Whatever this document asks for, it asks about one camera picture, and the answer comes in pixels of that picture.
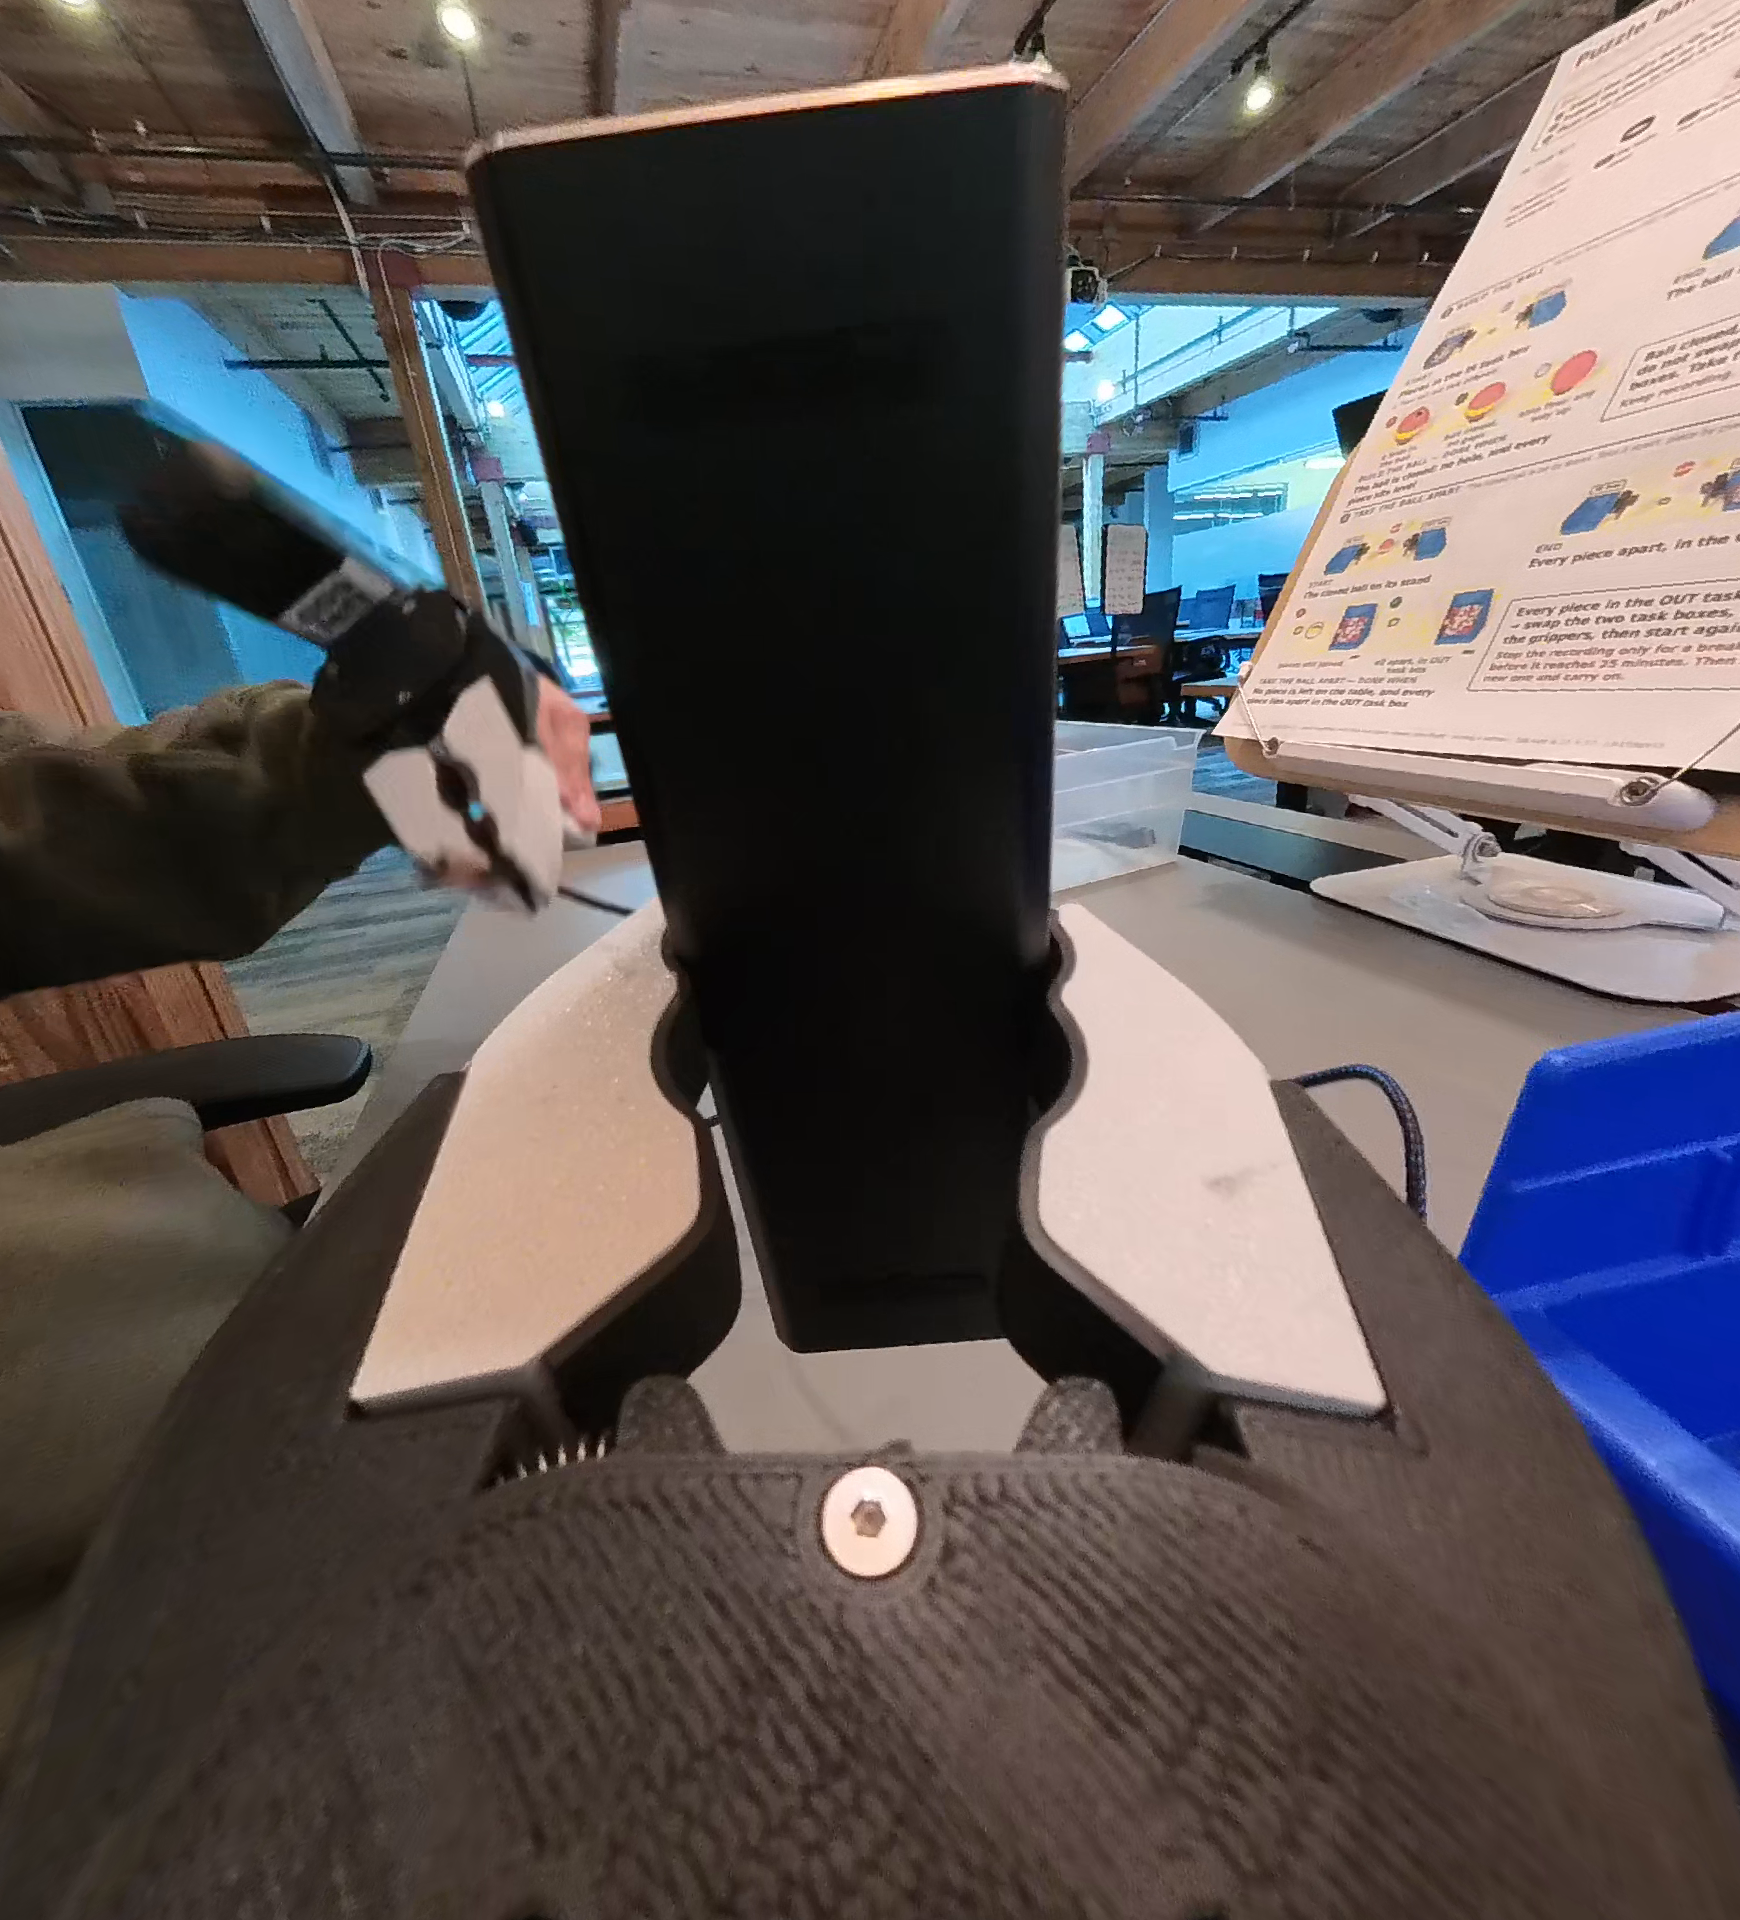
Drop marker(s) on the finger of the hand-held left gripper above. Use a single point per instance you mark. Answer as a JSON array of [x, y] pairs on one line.
[[519, 779], [420, 817]]

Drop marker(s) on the black office chair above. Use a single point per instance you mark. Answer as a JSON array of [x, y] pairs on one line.
[[212, 1072]]

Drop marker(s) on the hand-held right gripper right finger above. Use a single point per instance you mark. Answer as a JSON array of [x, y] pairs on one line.
[[1199, 1215]]

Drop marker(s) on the person's left forearm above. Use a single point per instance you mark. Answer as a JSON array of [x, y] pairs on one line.
[[136, 840]]

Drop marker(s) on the grey desk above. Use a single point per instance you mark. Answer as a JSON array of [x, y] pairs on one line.
[[1260, 975]]

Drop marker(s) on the blue plastic bin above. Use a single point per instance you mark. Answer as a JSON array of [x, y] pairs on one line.
[[1681, 1275]]

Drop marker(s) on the clear plastic bin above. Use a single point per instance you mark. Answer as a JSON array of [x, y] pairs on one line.
[[1125, 795]]

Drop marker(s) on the black USB hub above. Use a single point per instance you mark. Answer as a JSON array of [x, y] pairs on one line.
[[781, 599]]

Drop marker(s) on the printed instruction sheet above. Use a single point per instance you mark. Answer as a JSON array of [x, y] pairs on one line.
[[1560, 449]]

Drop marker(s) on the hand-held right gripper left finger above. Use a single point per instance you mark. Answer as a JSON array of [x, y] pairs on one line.
[[556, 1200]]

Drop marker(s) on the instruction sheet on stand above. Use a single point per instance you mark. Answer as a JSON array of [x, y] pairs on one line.
[[1560, 930]]

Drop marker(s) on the person's left hand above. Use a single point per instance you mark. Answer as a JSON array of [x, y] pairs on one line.
[[574, 750]]

